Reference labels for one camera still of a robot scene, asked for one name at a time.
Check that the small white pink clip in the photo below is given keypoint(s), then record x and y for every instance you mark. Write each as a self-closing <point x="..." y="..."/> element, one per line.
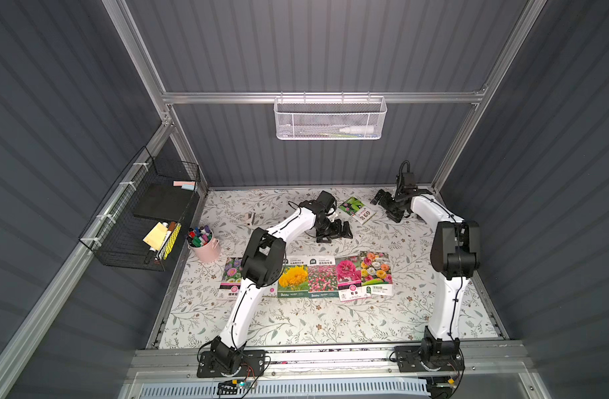
<point x="250" y="218"/>

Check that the yellow sunflower seed packet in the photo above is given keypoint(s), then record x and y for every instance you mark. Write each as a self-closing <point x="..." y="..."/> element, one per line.
<point x="294" y="280"/>

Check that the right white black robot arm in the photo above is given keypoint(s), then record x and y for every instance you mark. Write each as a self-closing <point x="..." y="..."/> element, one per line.
<point x="454" y="256"/>

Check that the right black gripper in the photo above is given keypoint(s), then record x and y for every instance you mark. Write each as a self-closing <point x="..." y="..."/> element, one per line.
<point x="386" y="200"/>

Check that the red pink field seed packet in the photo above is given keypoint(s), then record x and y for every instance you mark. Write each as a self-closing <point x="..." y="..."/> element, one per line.
<point x="323" y="279"/>

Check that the green leaf seed packet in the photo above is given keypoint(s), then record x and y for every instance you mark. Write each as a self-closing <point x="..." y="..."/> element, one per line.
<point x="358" y="210"/>

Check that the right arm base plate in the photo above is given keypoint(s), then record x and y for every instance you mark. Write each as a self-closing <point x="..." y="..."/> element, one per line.
<point x="437" y="357"/>

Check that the pink carnation seed packet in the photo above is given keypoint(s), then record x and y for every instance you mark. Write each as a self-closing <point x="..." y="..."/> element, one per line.
<point x="349" y="279"/>

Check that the multicolour roses seed packet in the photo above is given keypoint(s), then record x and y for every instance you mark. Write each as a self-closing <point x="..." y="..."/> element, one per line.
<point x="376" y="273"/>

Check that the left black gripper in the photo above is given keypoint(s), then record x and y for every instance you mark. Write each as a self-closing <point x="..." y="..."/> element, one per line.
<point x="332" y="231"/>

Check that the purple pink flower seed packet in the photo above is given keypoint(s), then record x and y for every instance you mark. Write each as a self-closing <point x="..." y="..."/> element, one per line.
<point x="230" y="284"/>

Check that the pink marker cup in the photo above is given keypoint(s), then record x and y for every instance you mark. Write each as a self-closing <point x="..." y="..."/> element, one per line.
<point x="204" y="245"/>

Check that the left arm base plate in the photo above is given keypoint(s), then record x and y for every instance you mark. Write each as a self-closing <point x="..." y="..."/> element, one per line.
<point x="231" y="364"/>

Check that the yellow sticky note pad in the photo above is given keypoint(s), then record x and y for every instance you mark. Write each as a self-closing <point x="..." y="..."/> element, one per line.
<point x="156" y="237"/>

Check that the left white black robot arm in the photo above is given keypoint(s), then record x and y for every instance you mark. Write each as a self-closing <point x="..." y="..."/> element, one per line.
<point x="261" y="266"/>

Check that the white bottle in basket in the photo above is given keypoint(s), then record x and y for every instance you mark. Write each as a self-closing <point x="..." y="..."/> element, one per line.
<point x="358" y="130"/>

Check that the black notebook in basket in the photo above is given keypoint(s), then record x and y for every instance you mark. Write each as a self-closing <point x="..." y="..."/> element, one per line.
<point x="163" y="203"/>

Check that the black wire wall basket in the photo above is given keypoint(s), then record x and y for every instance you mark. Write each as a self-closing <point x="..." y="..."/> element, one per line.
<point x="143" y="219"/>

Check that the white wire mesh basket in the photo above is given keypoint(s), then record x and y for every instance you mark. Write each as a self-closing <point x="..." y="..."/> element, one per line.
<point x="319" y="118"/>

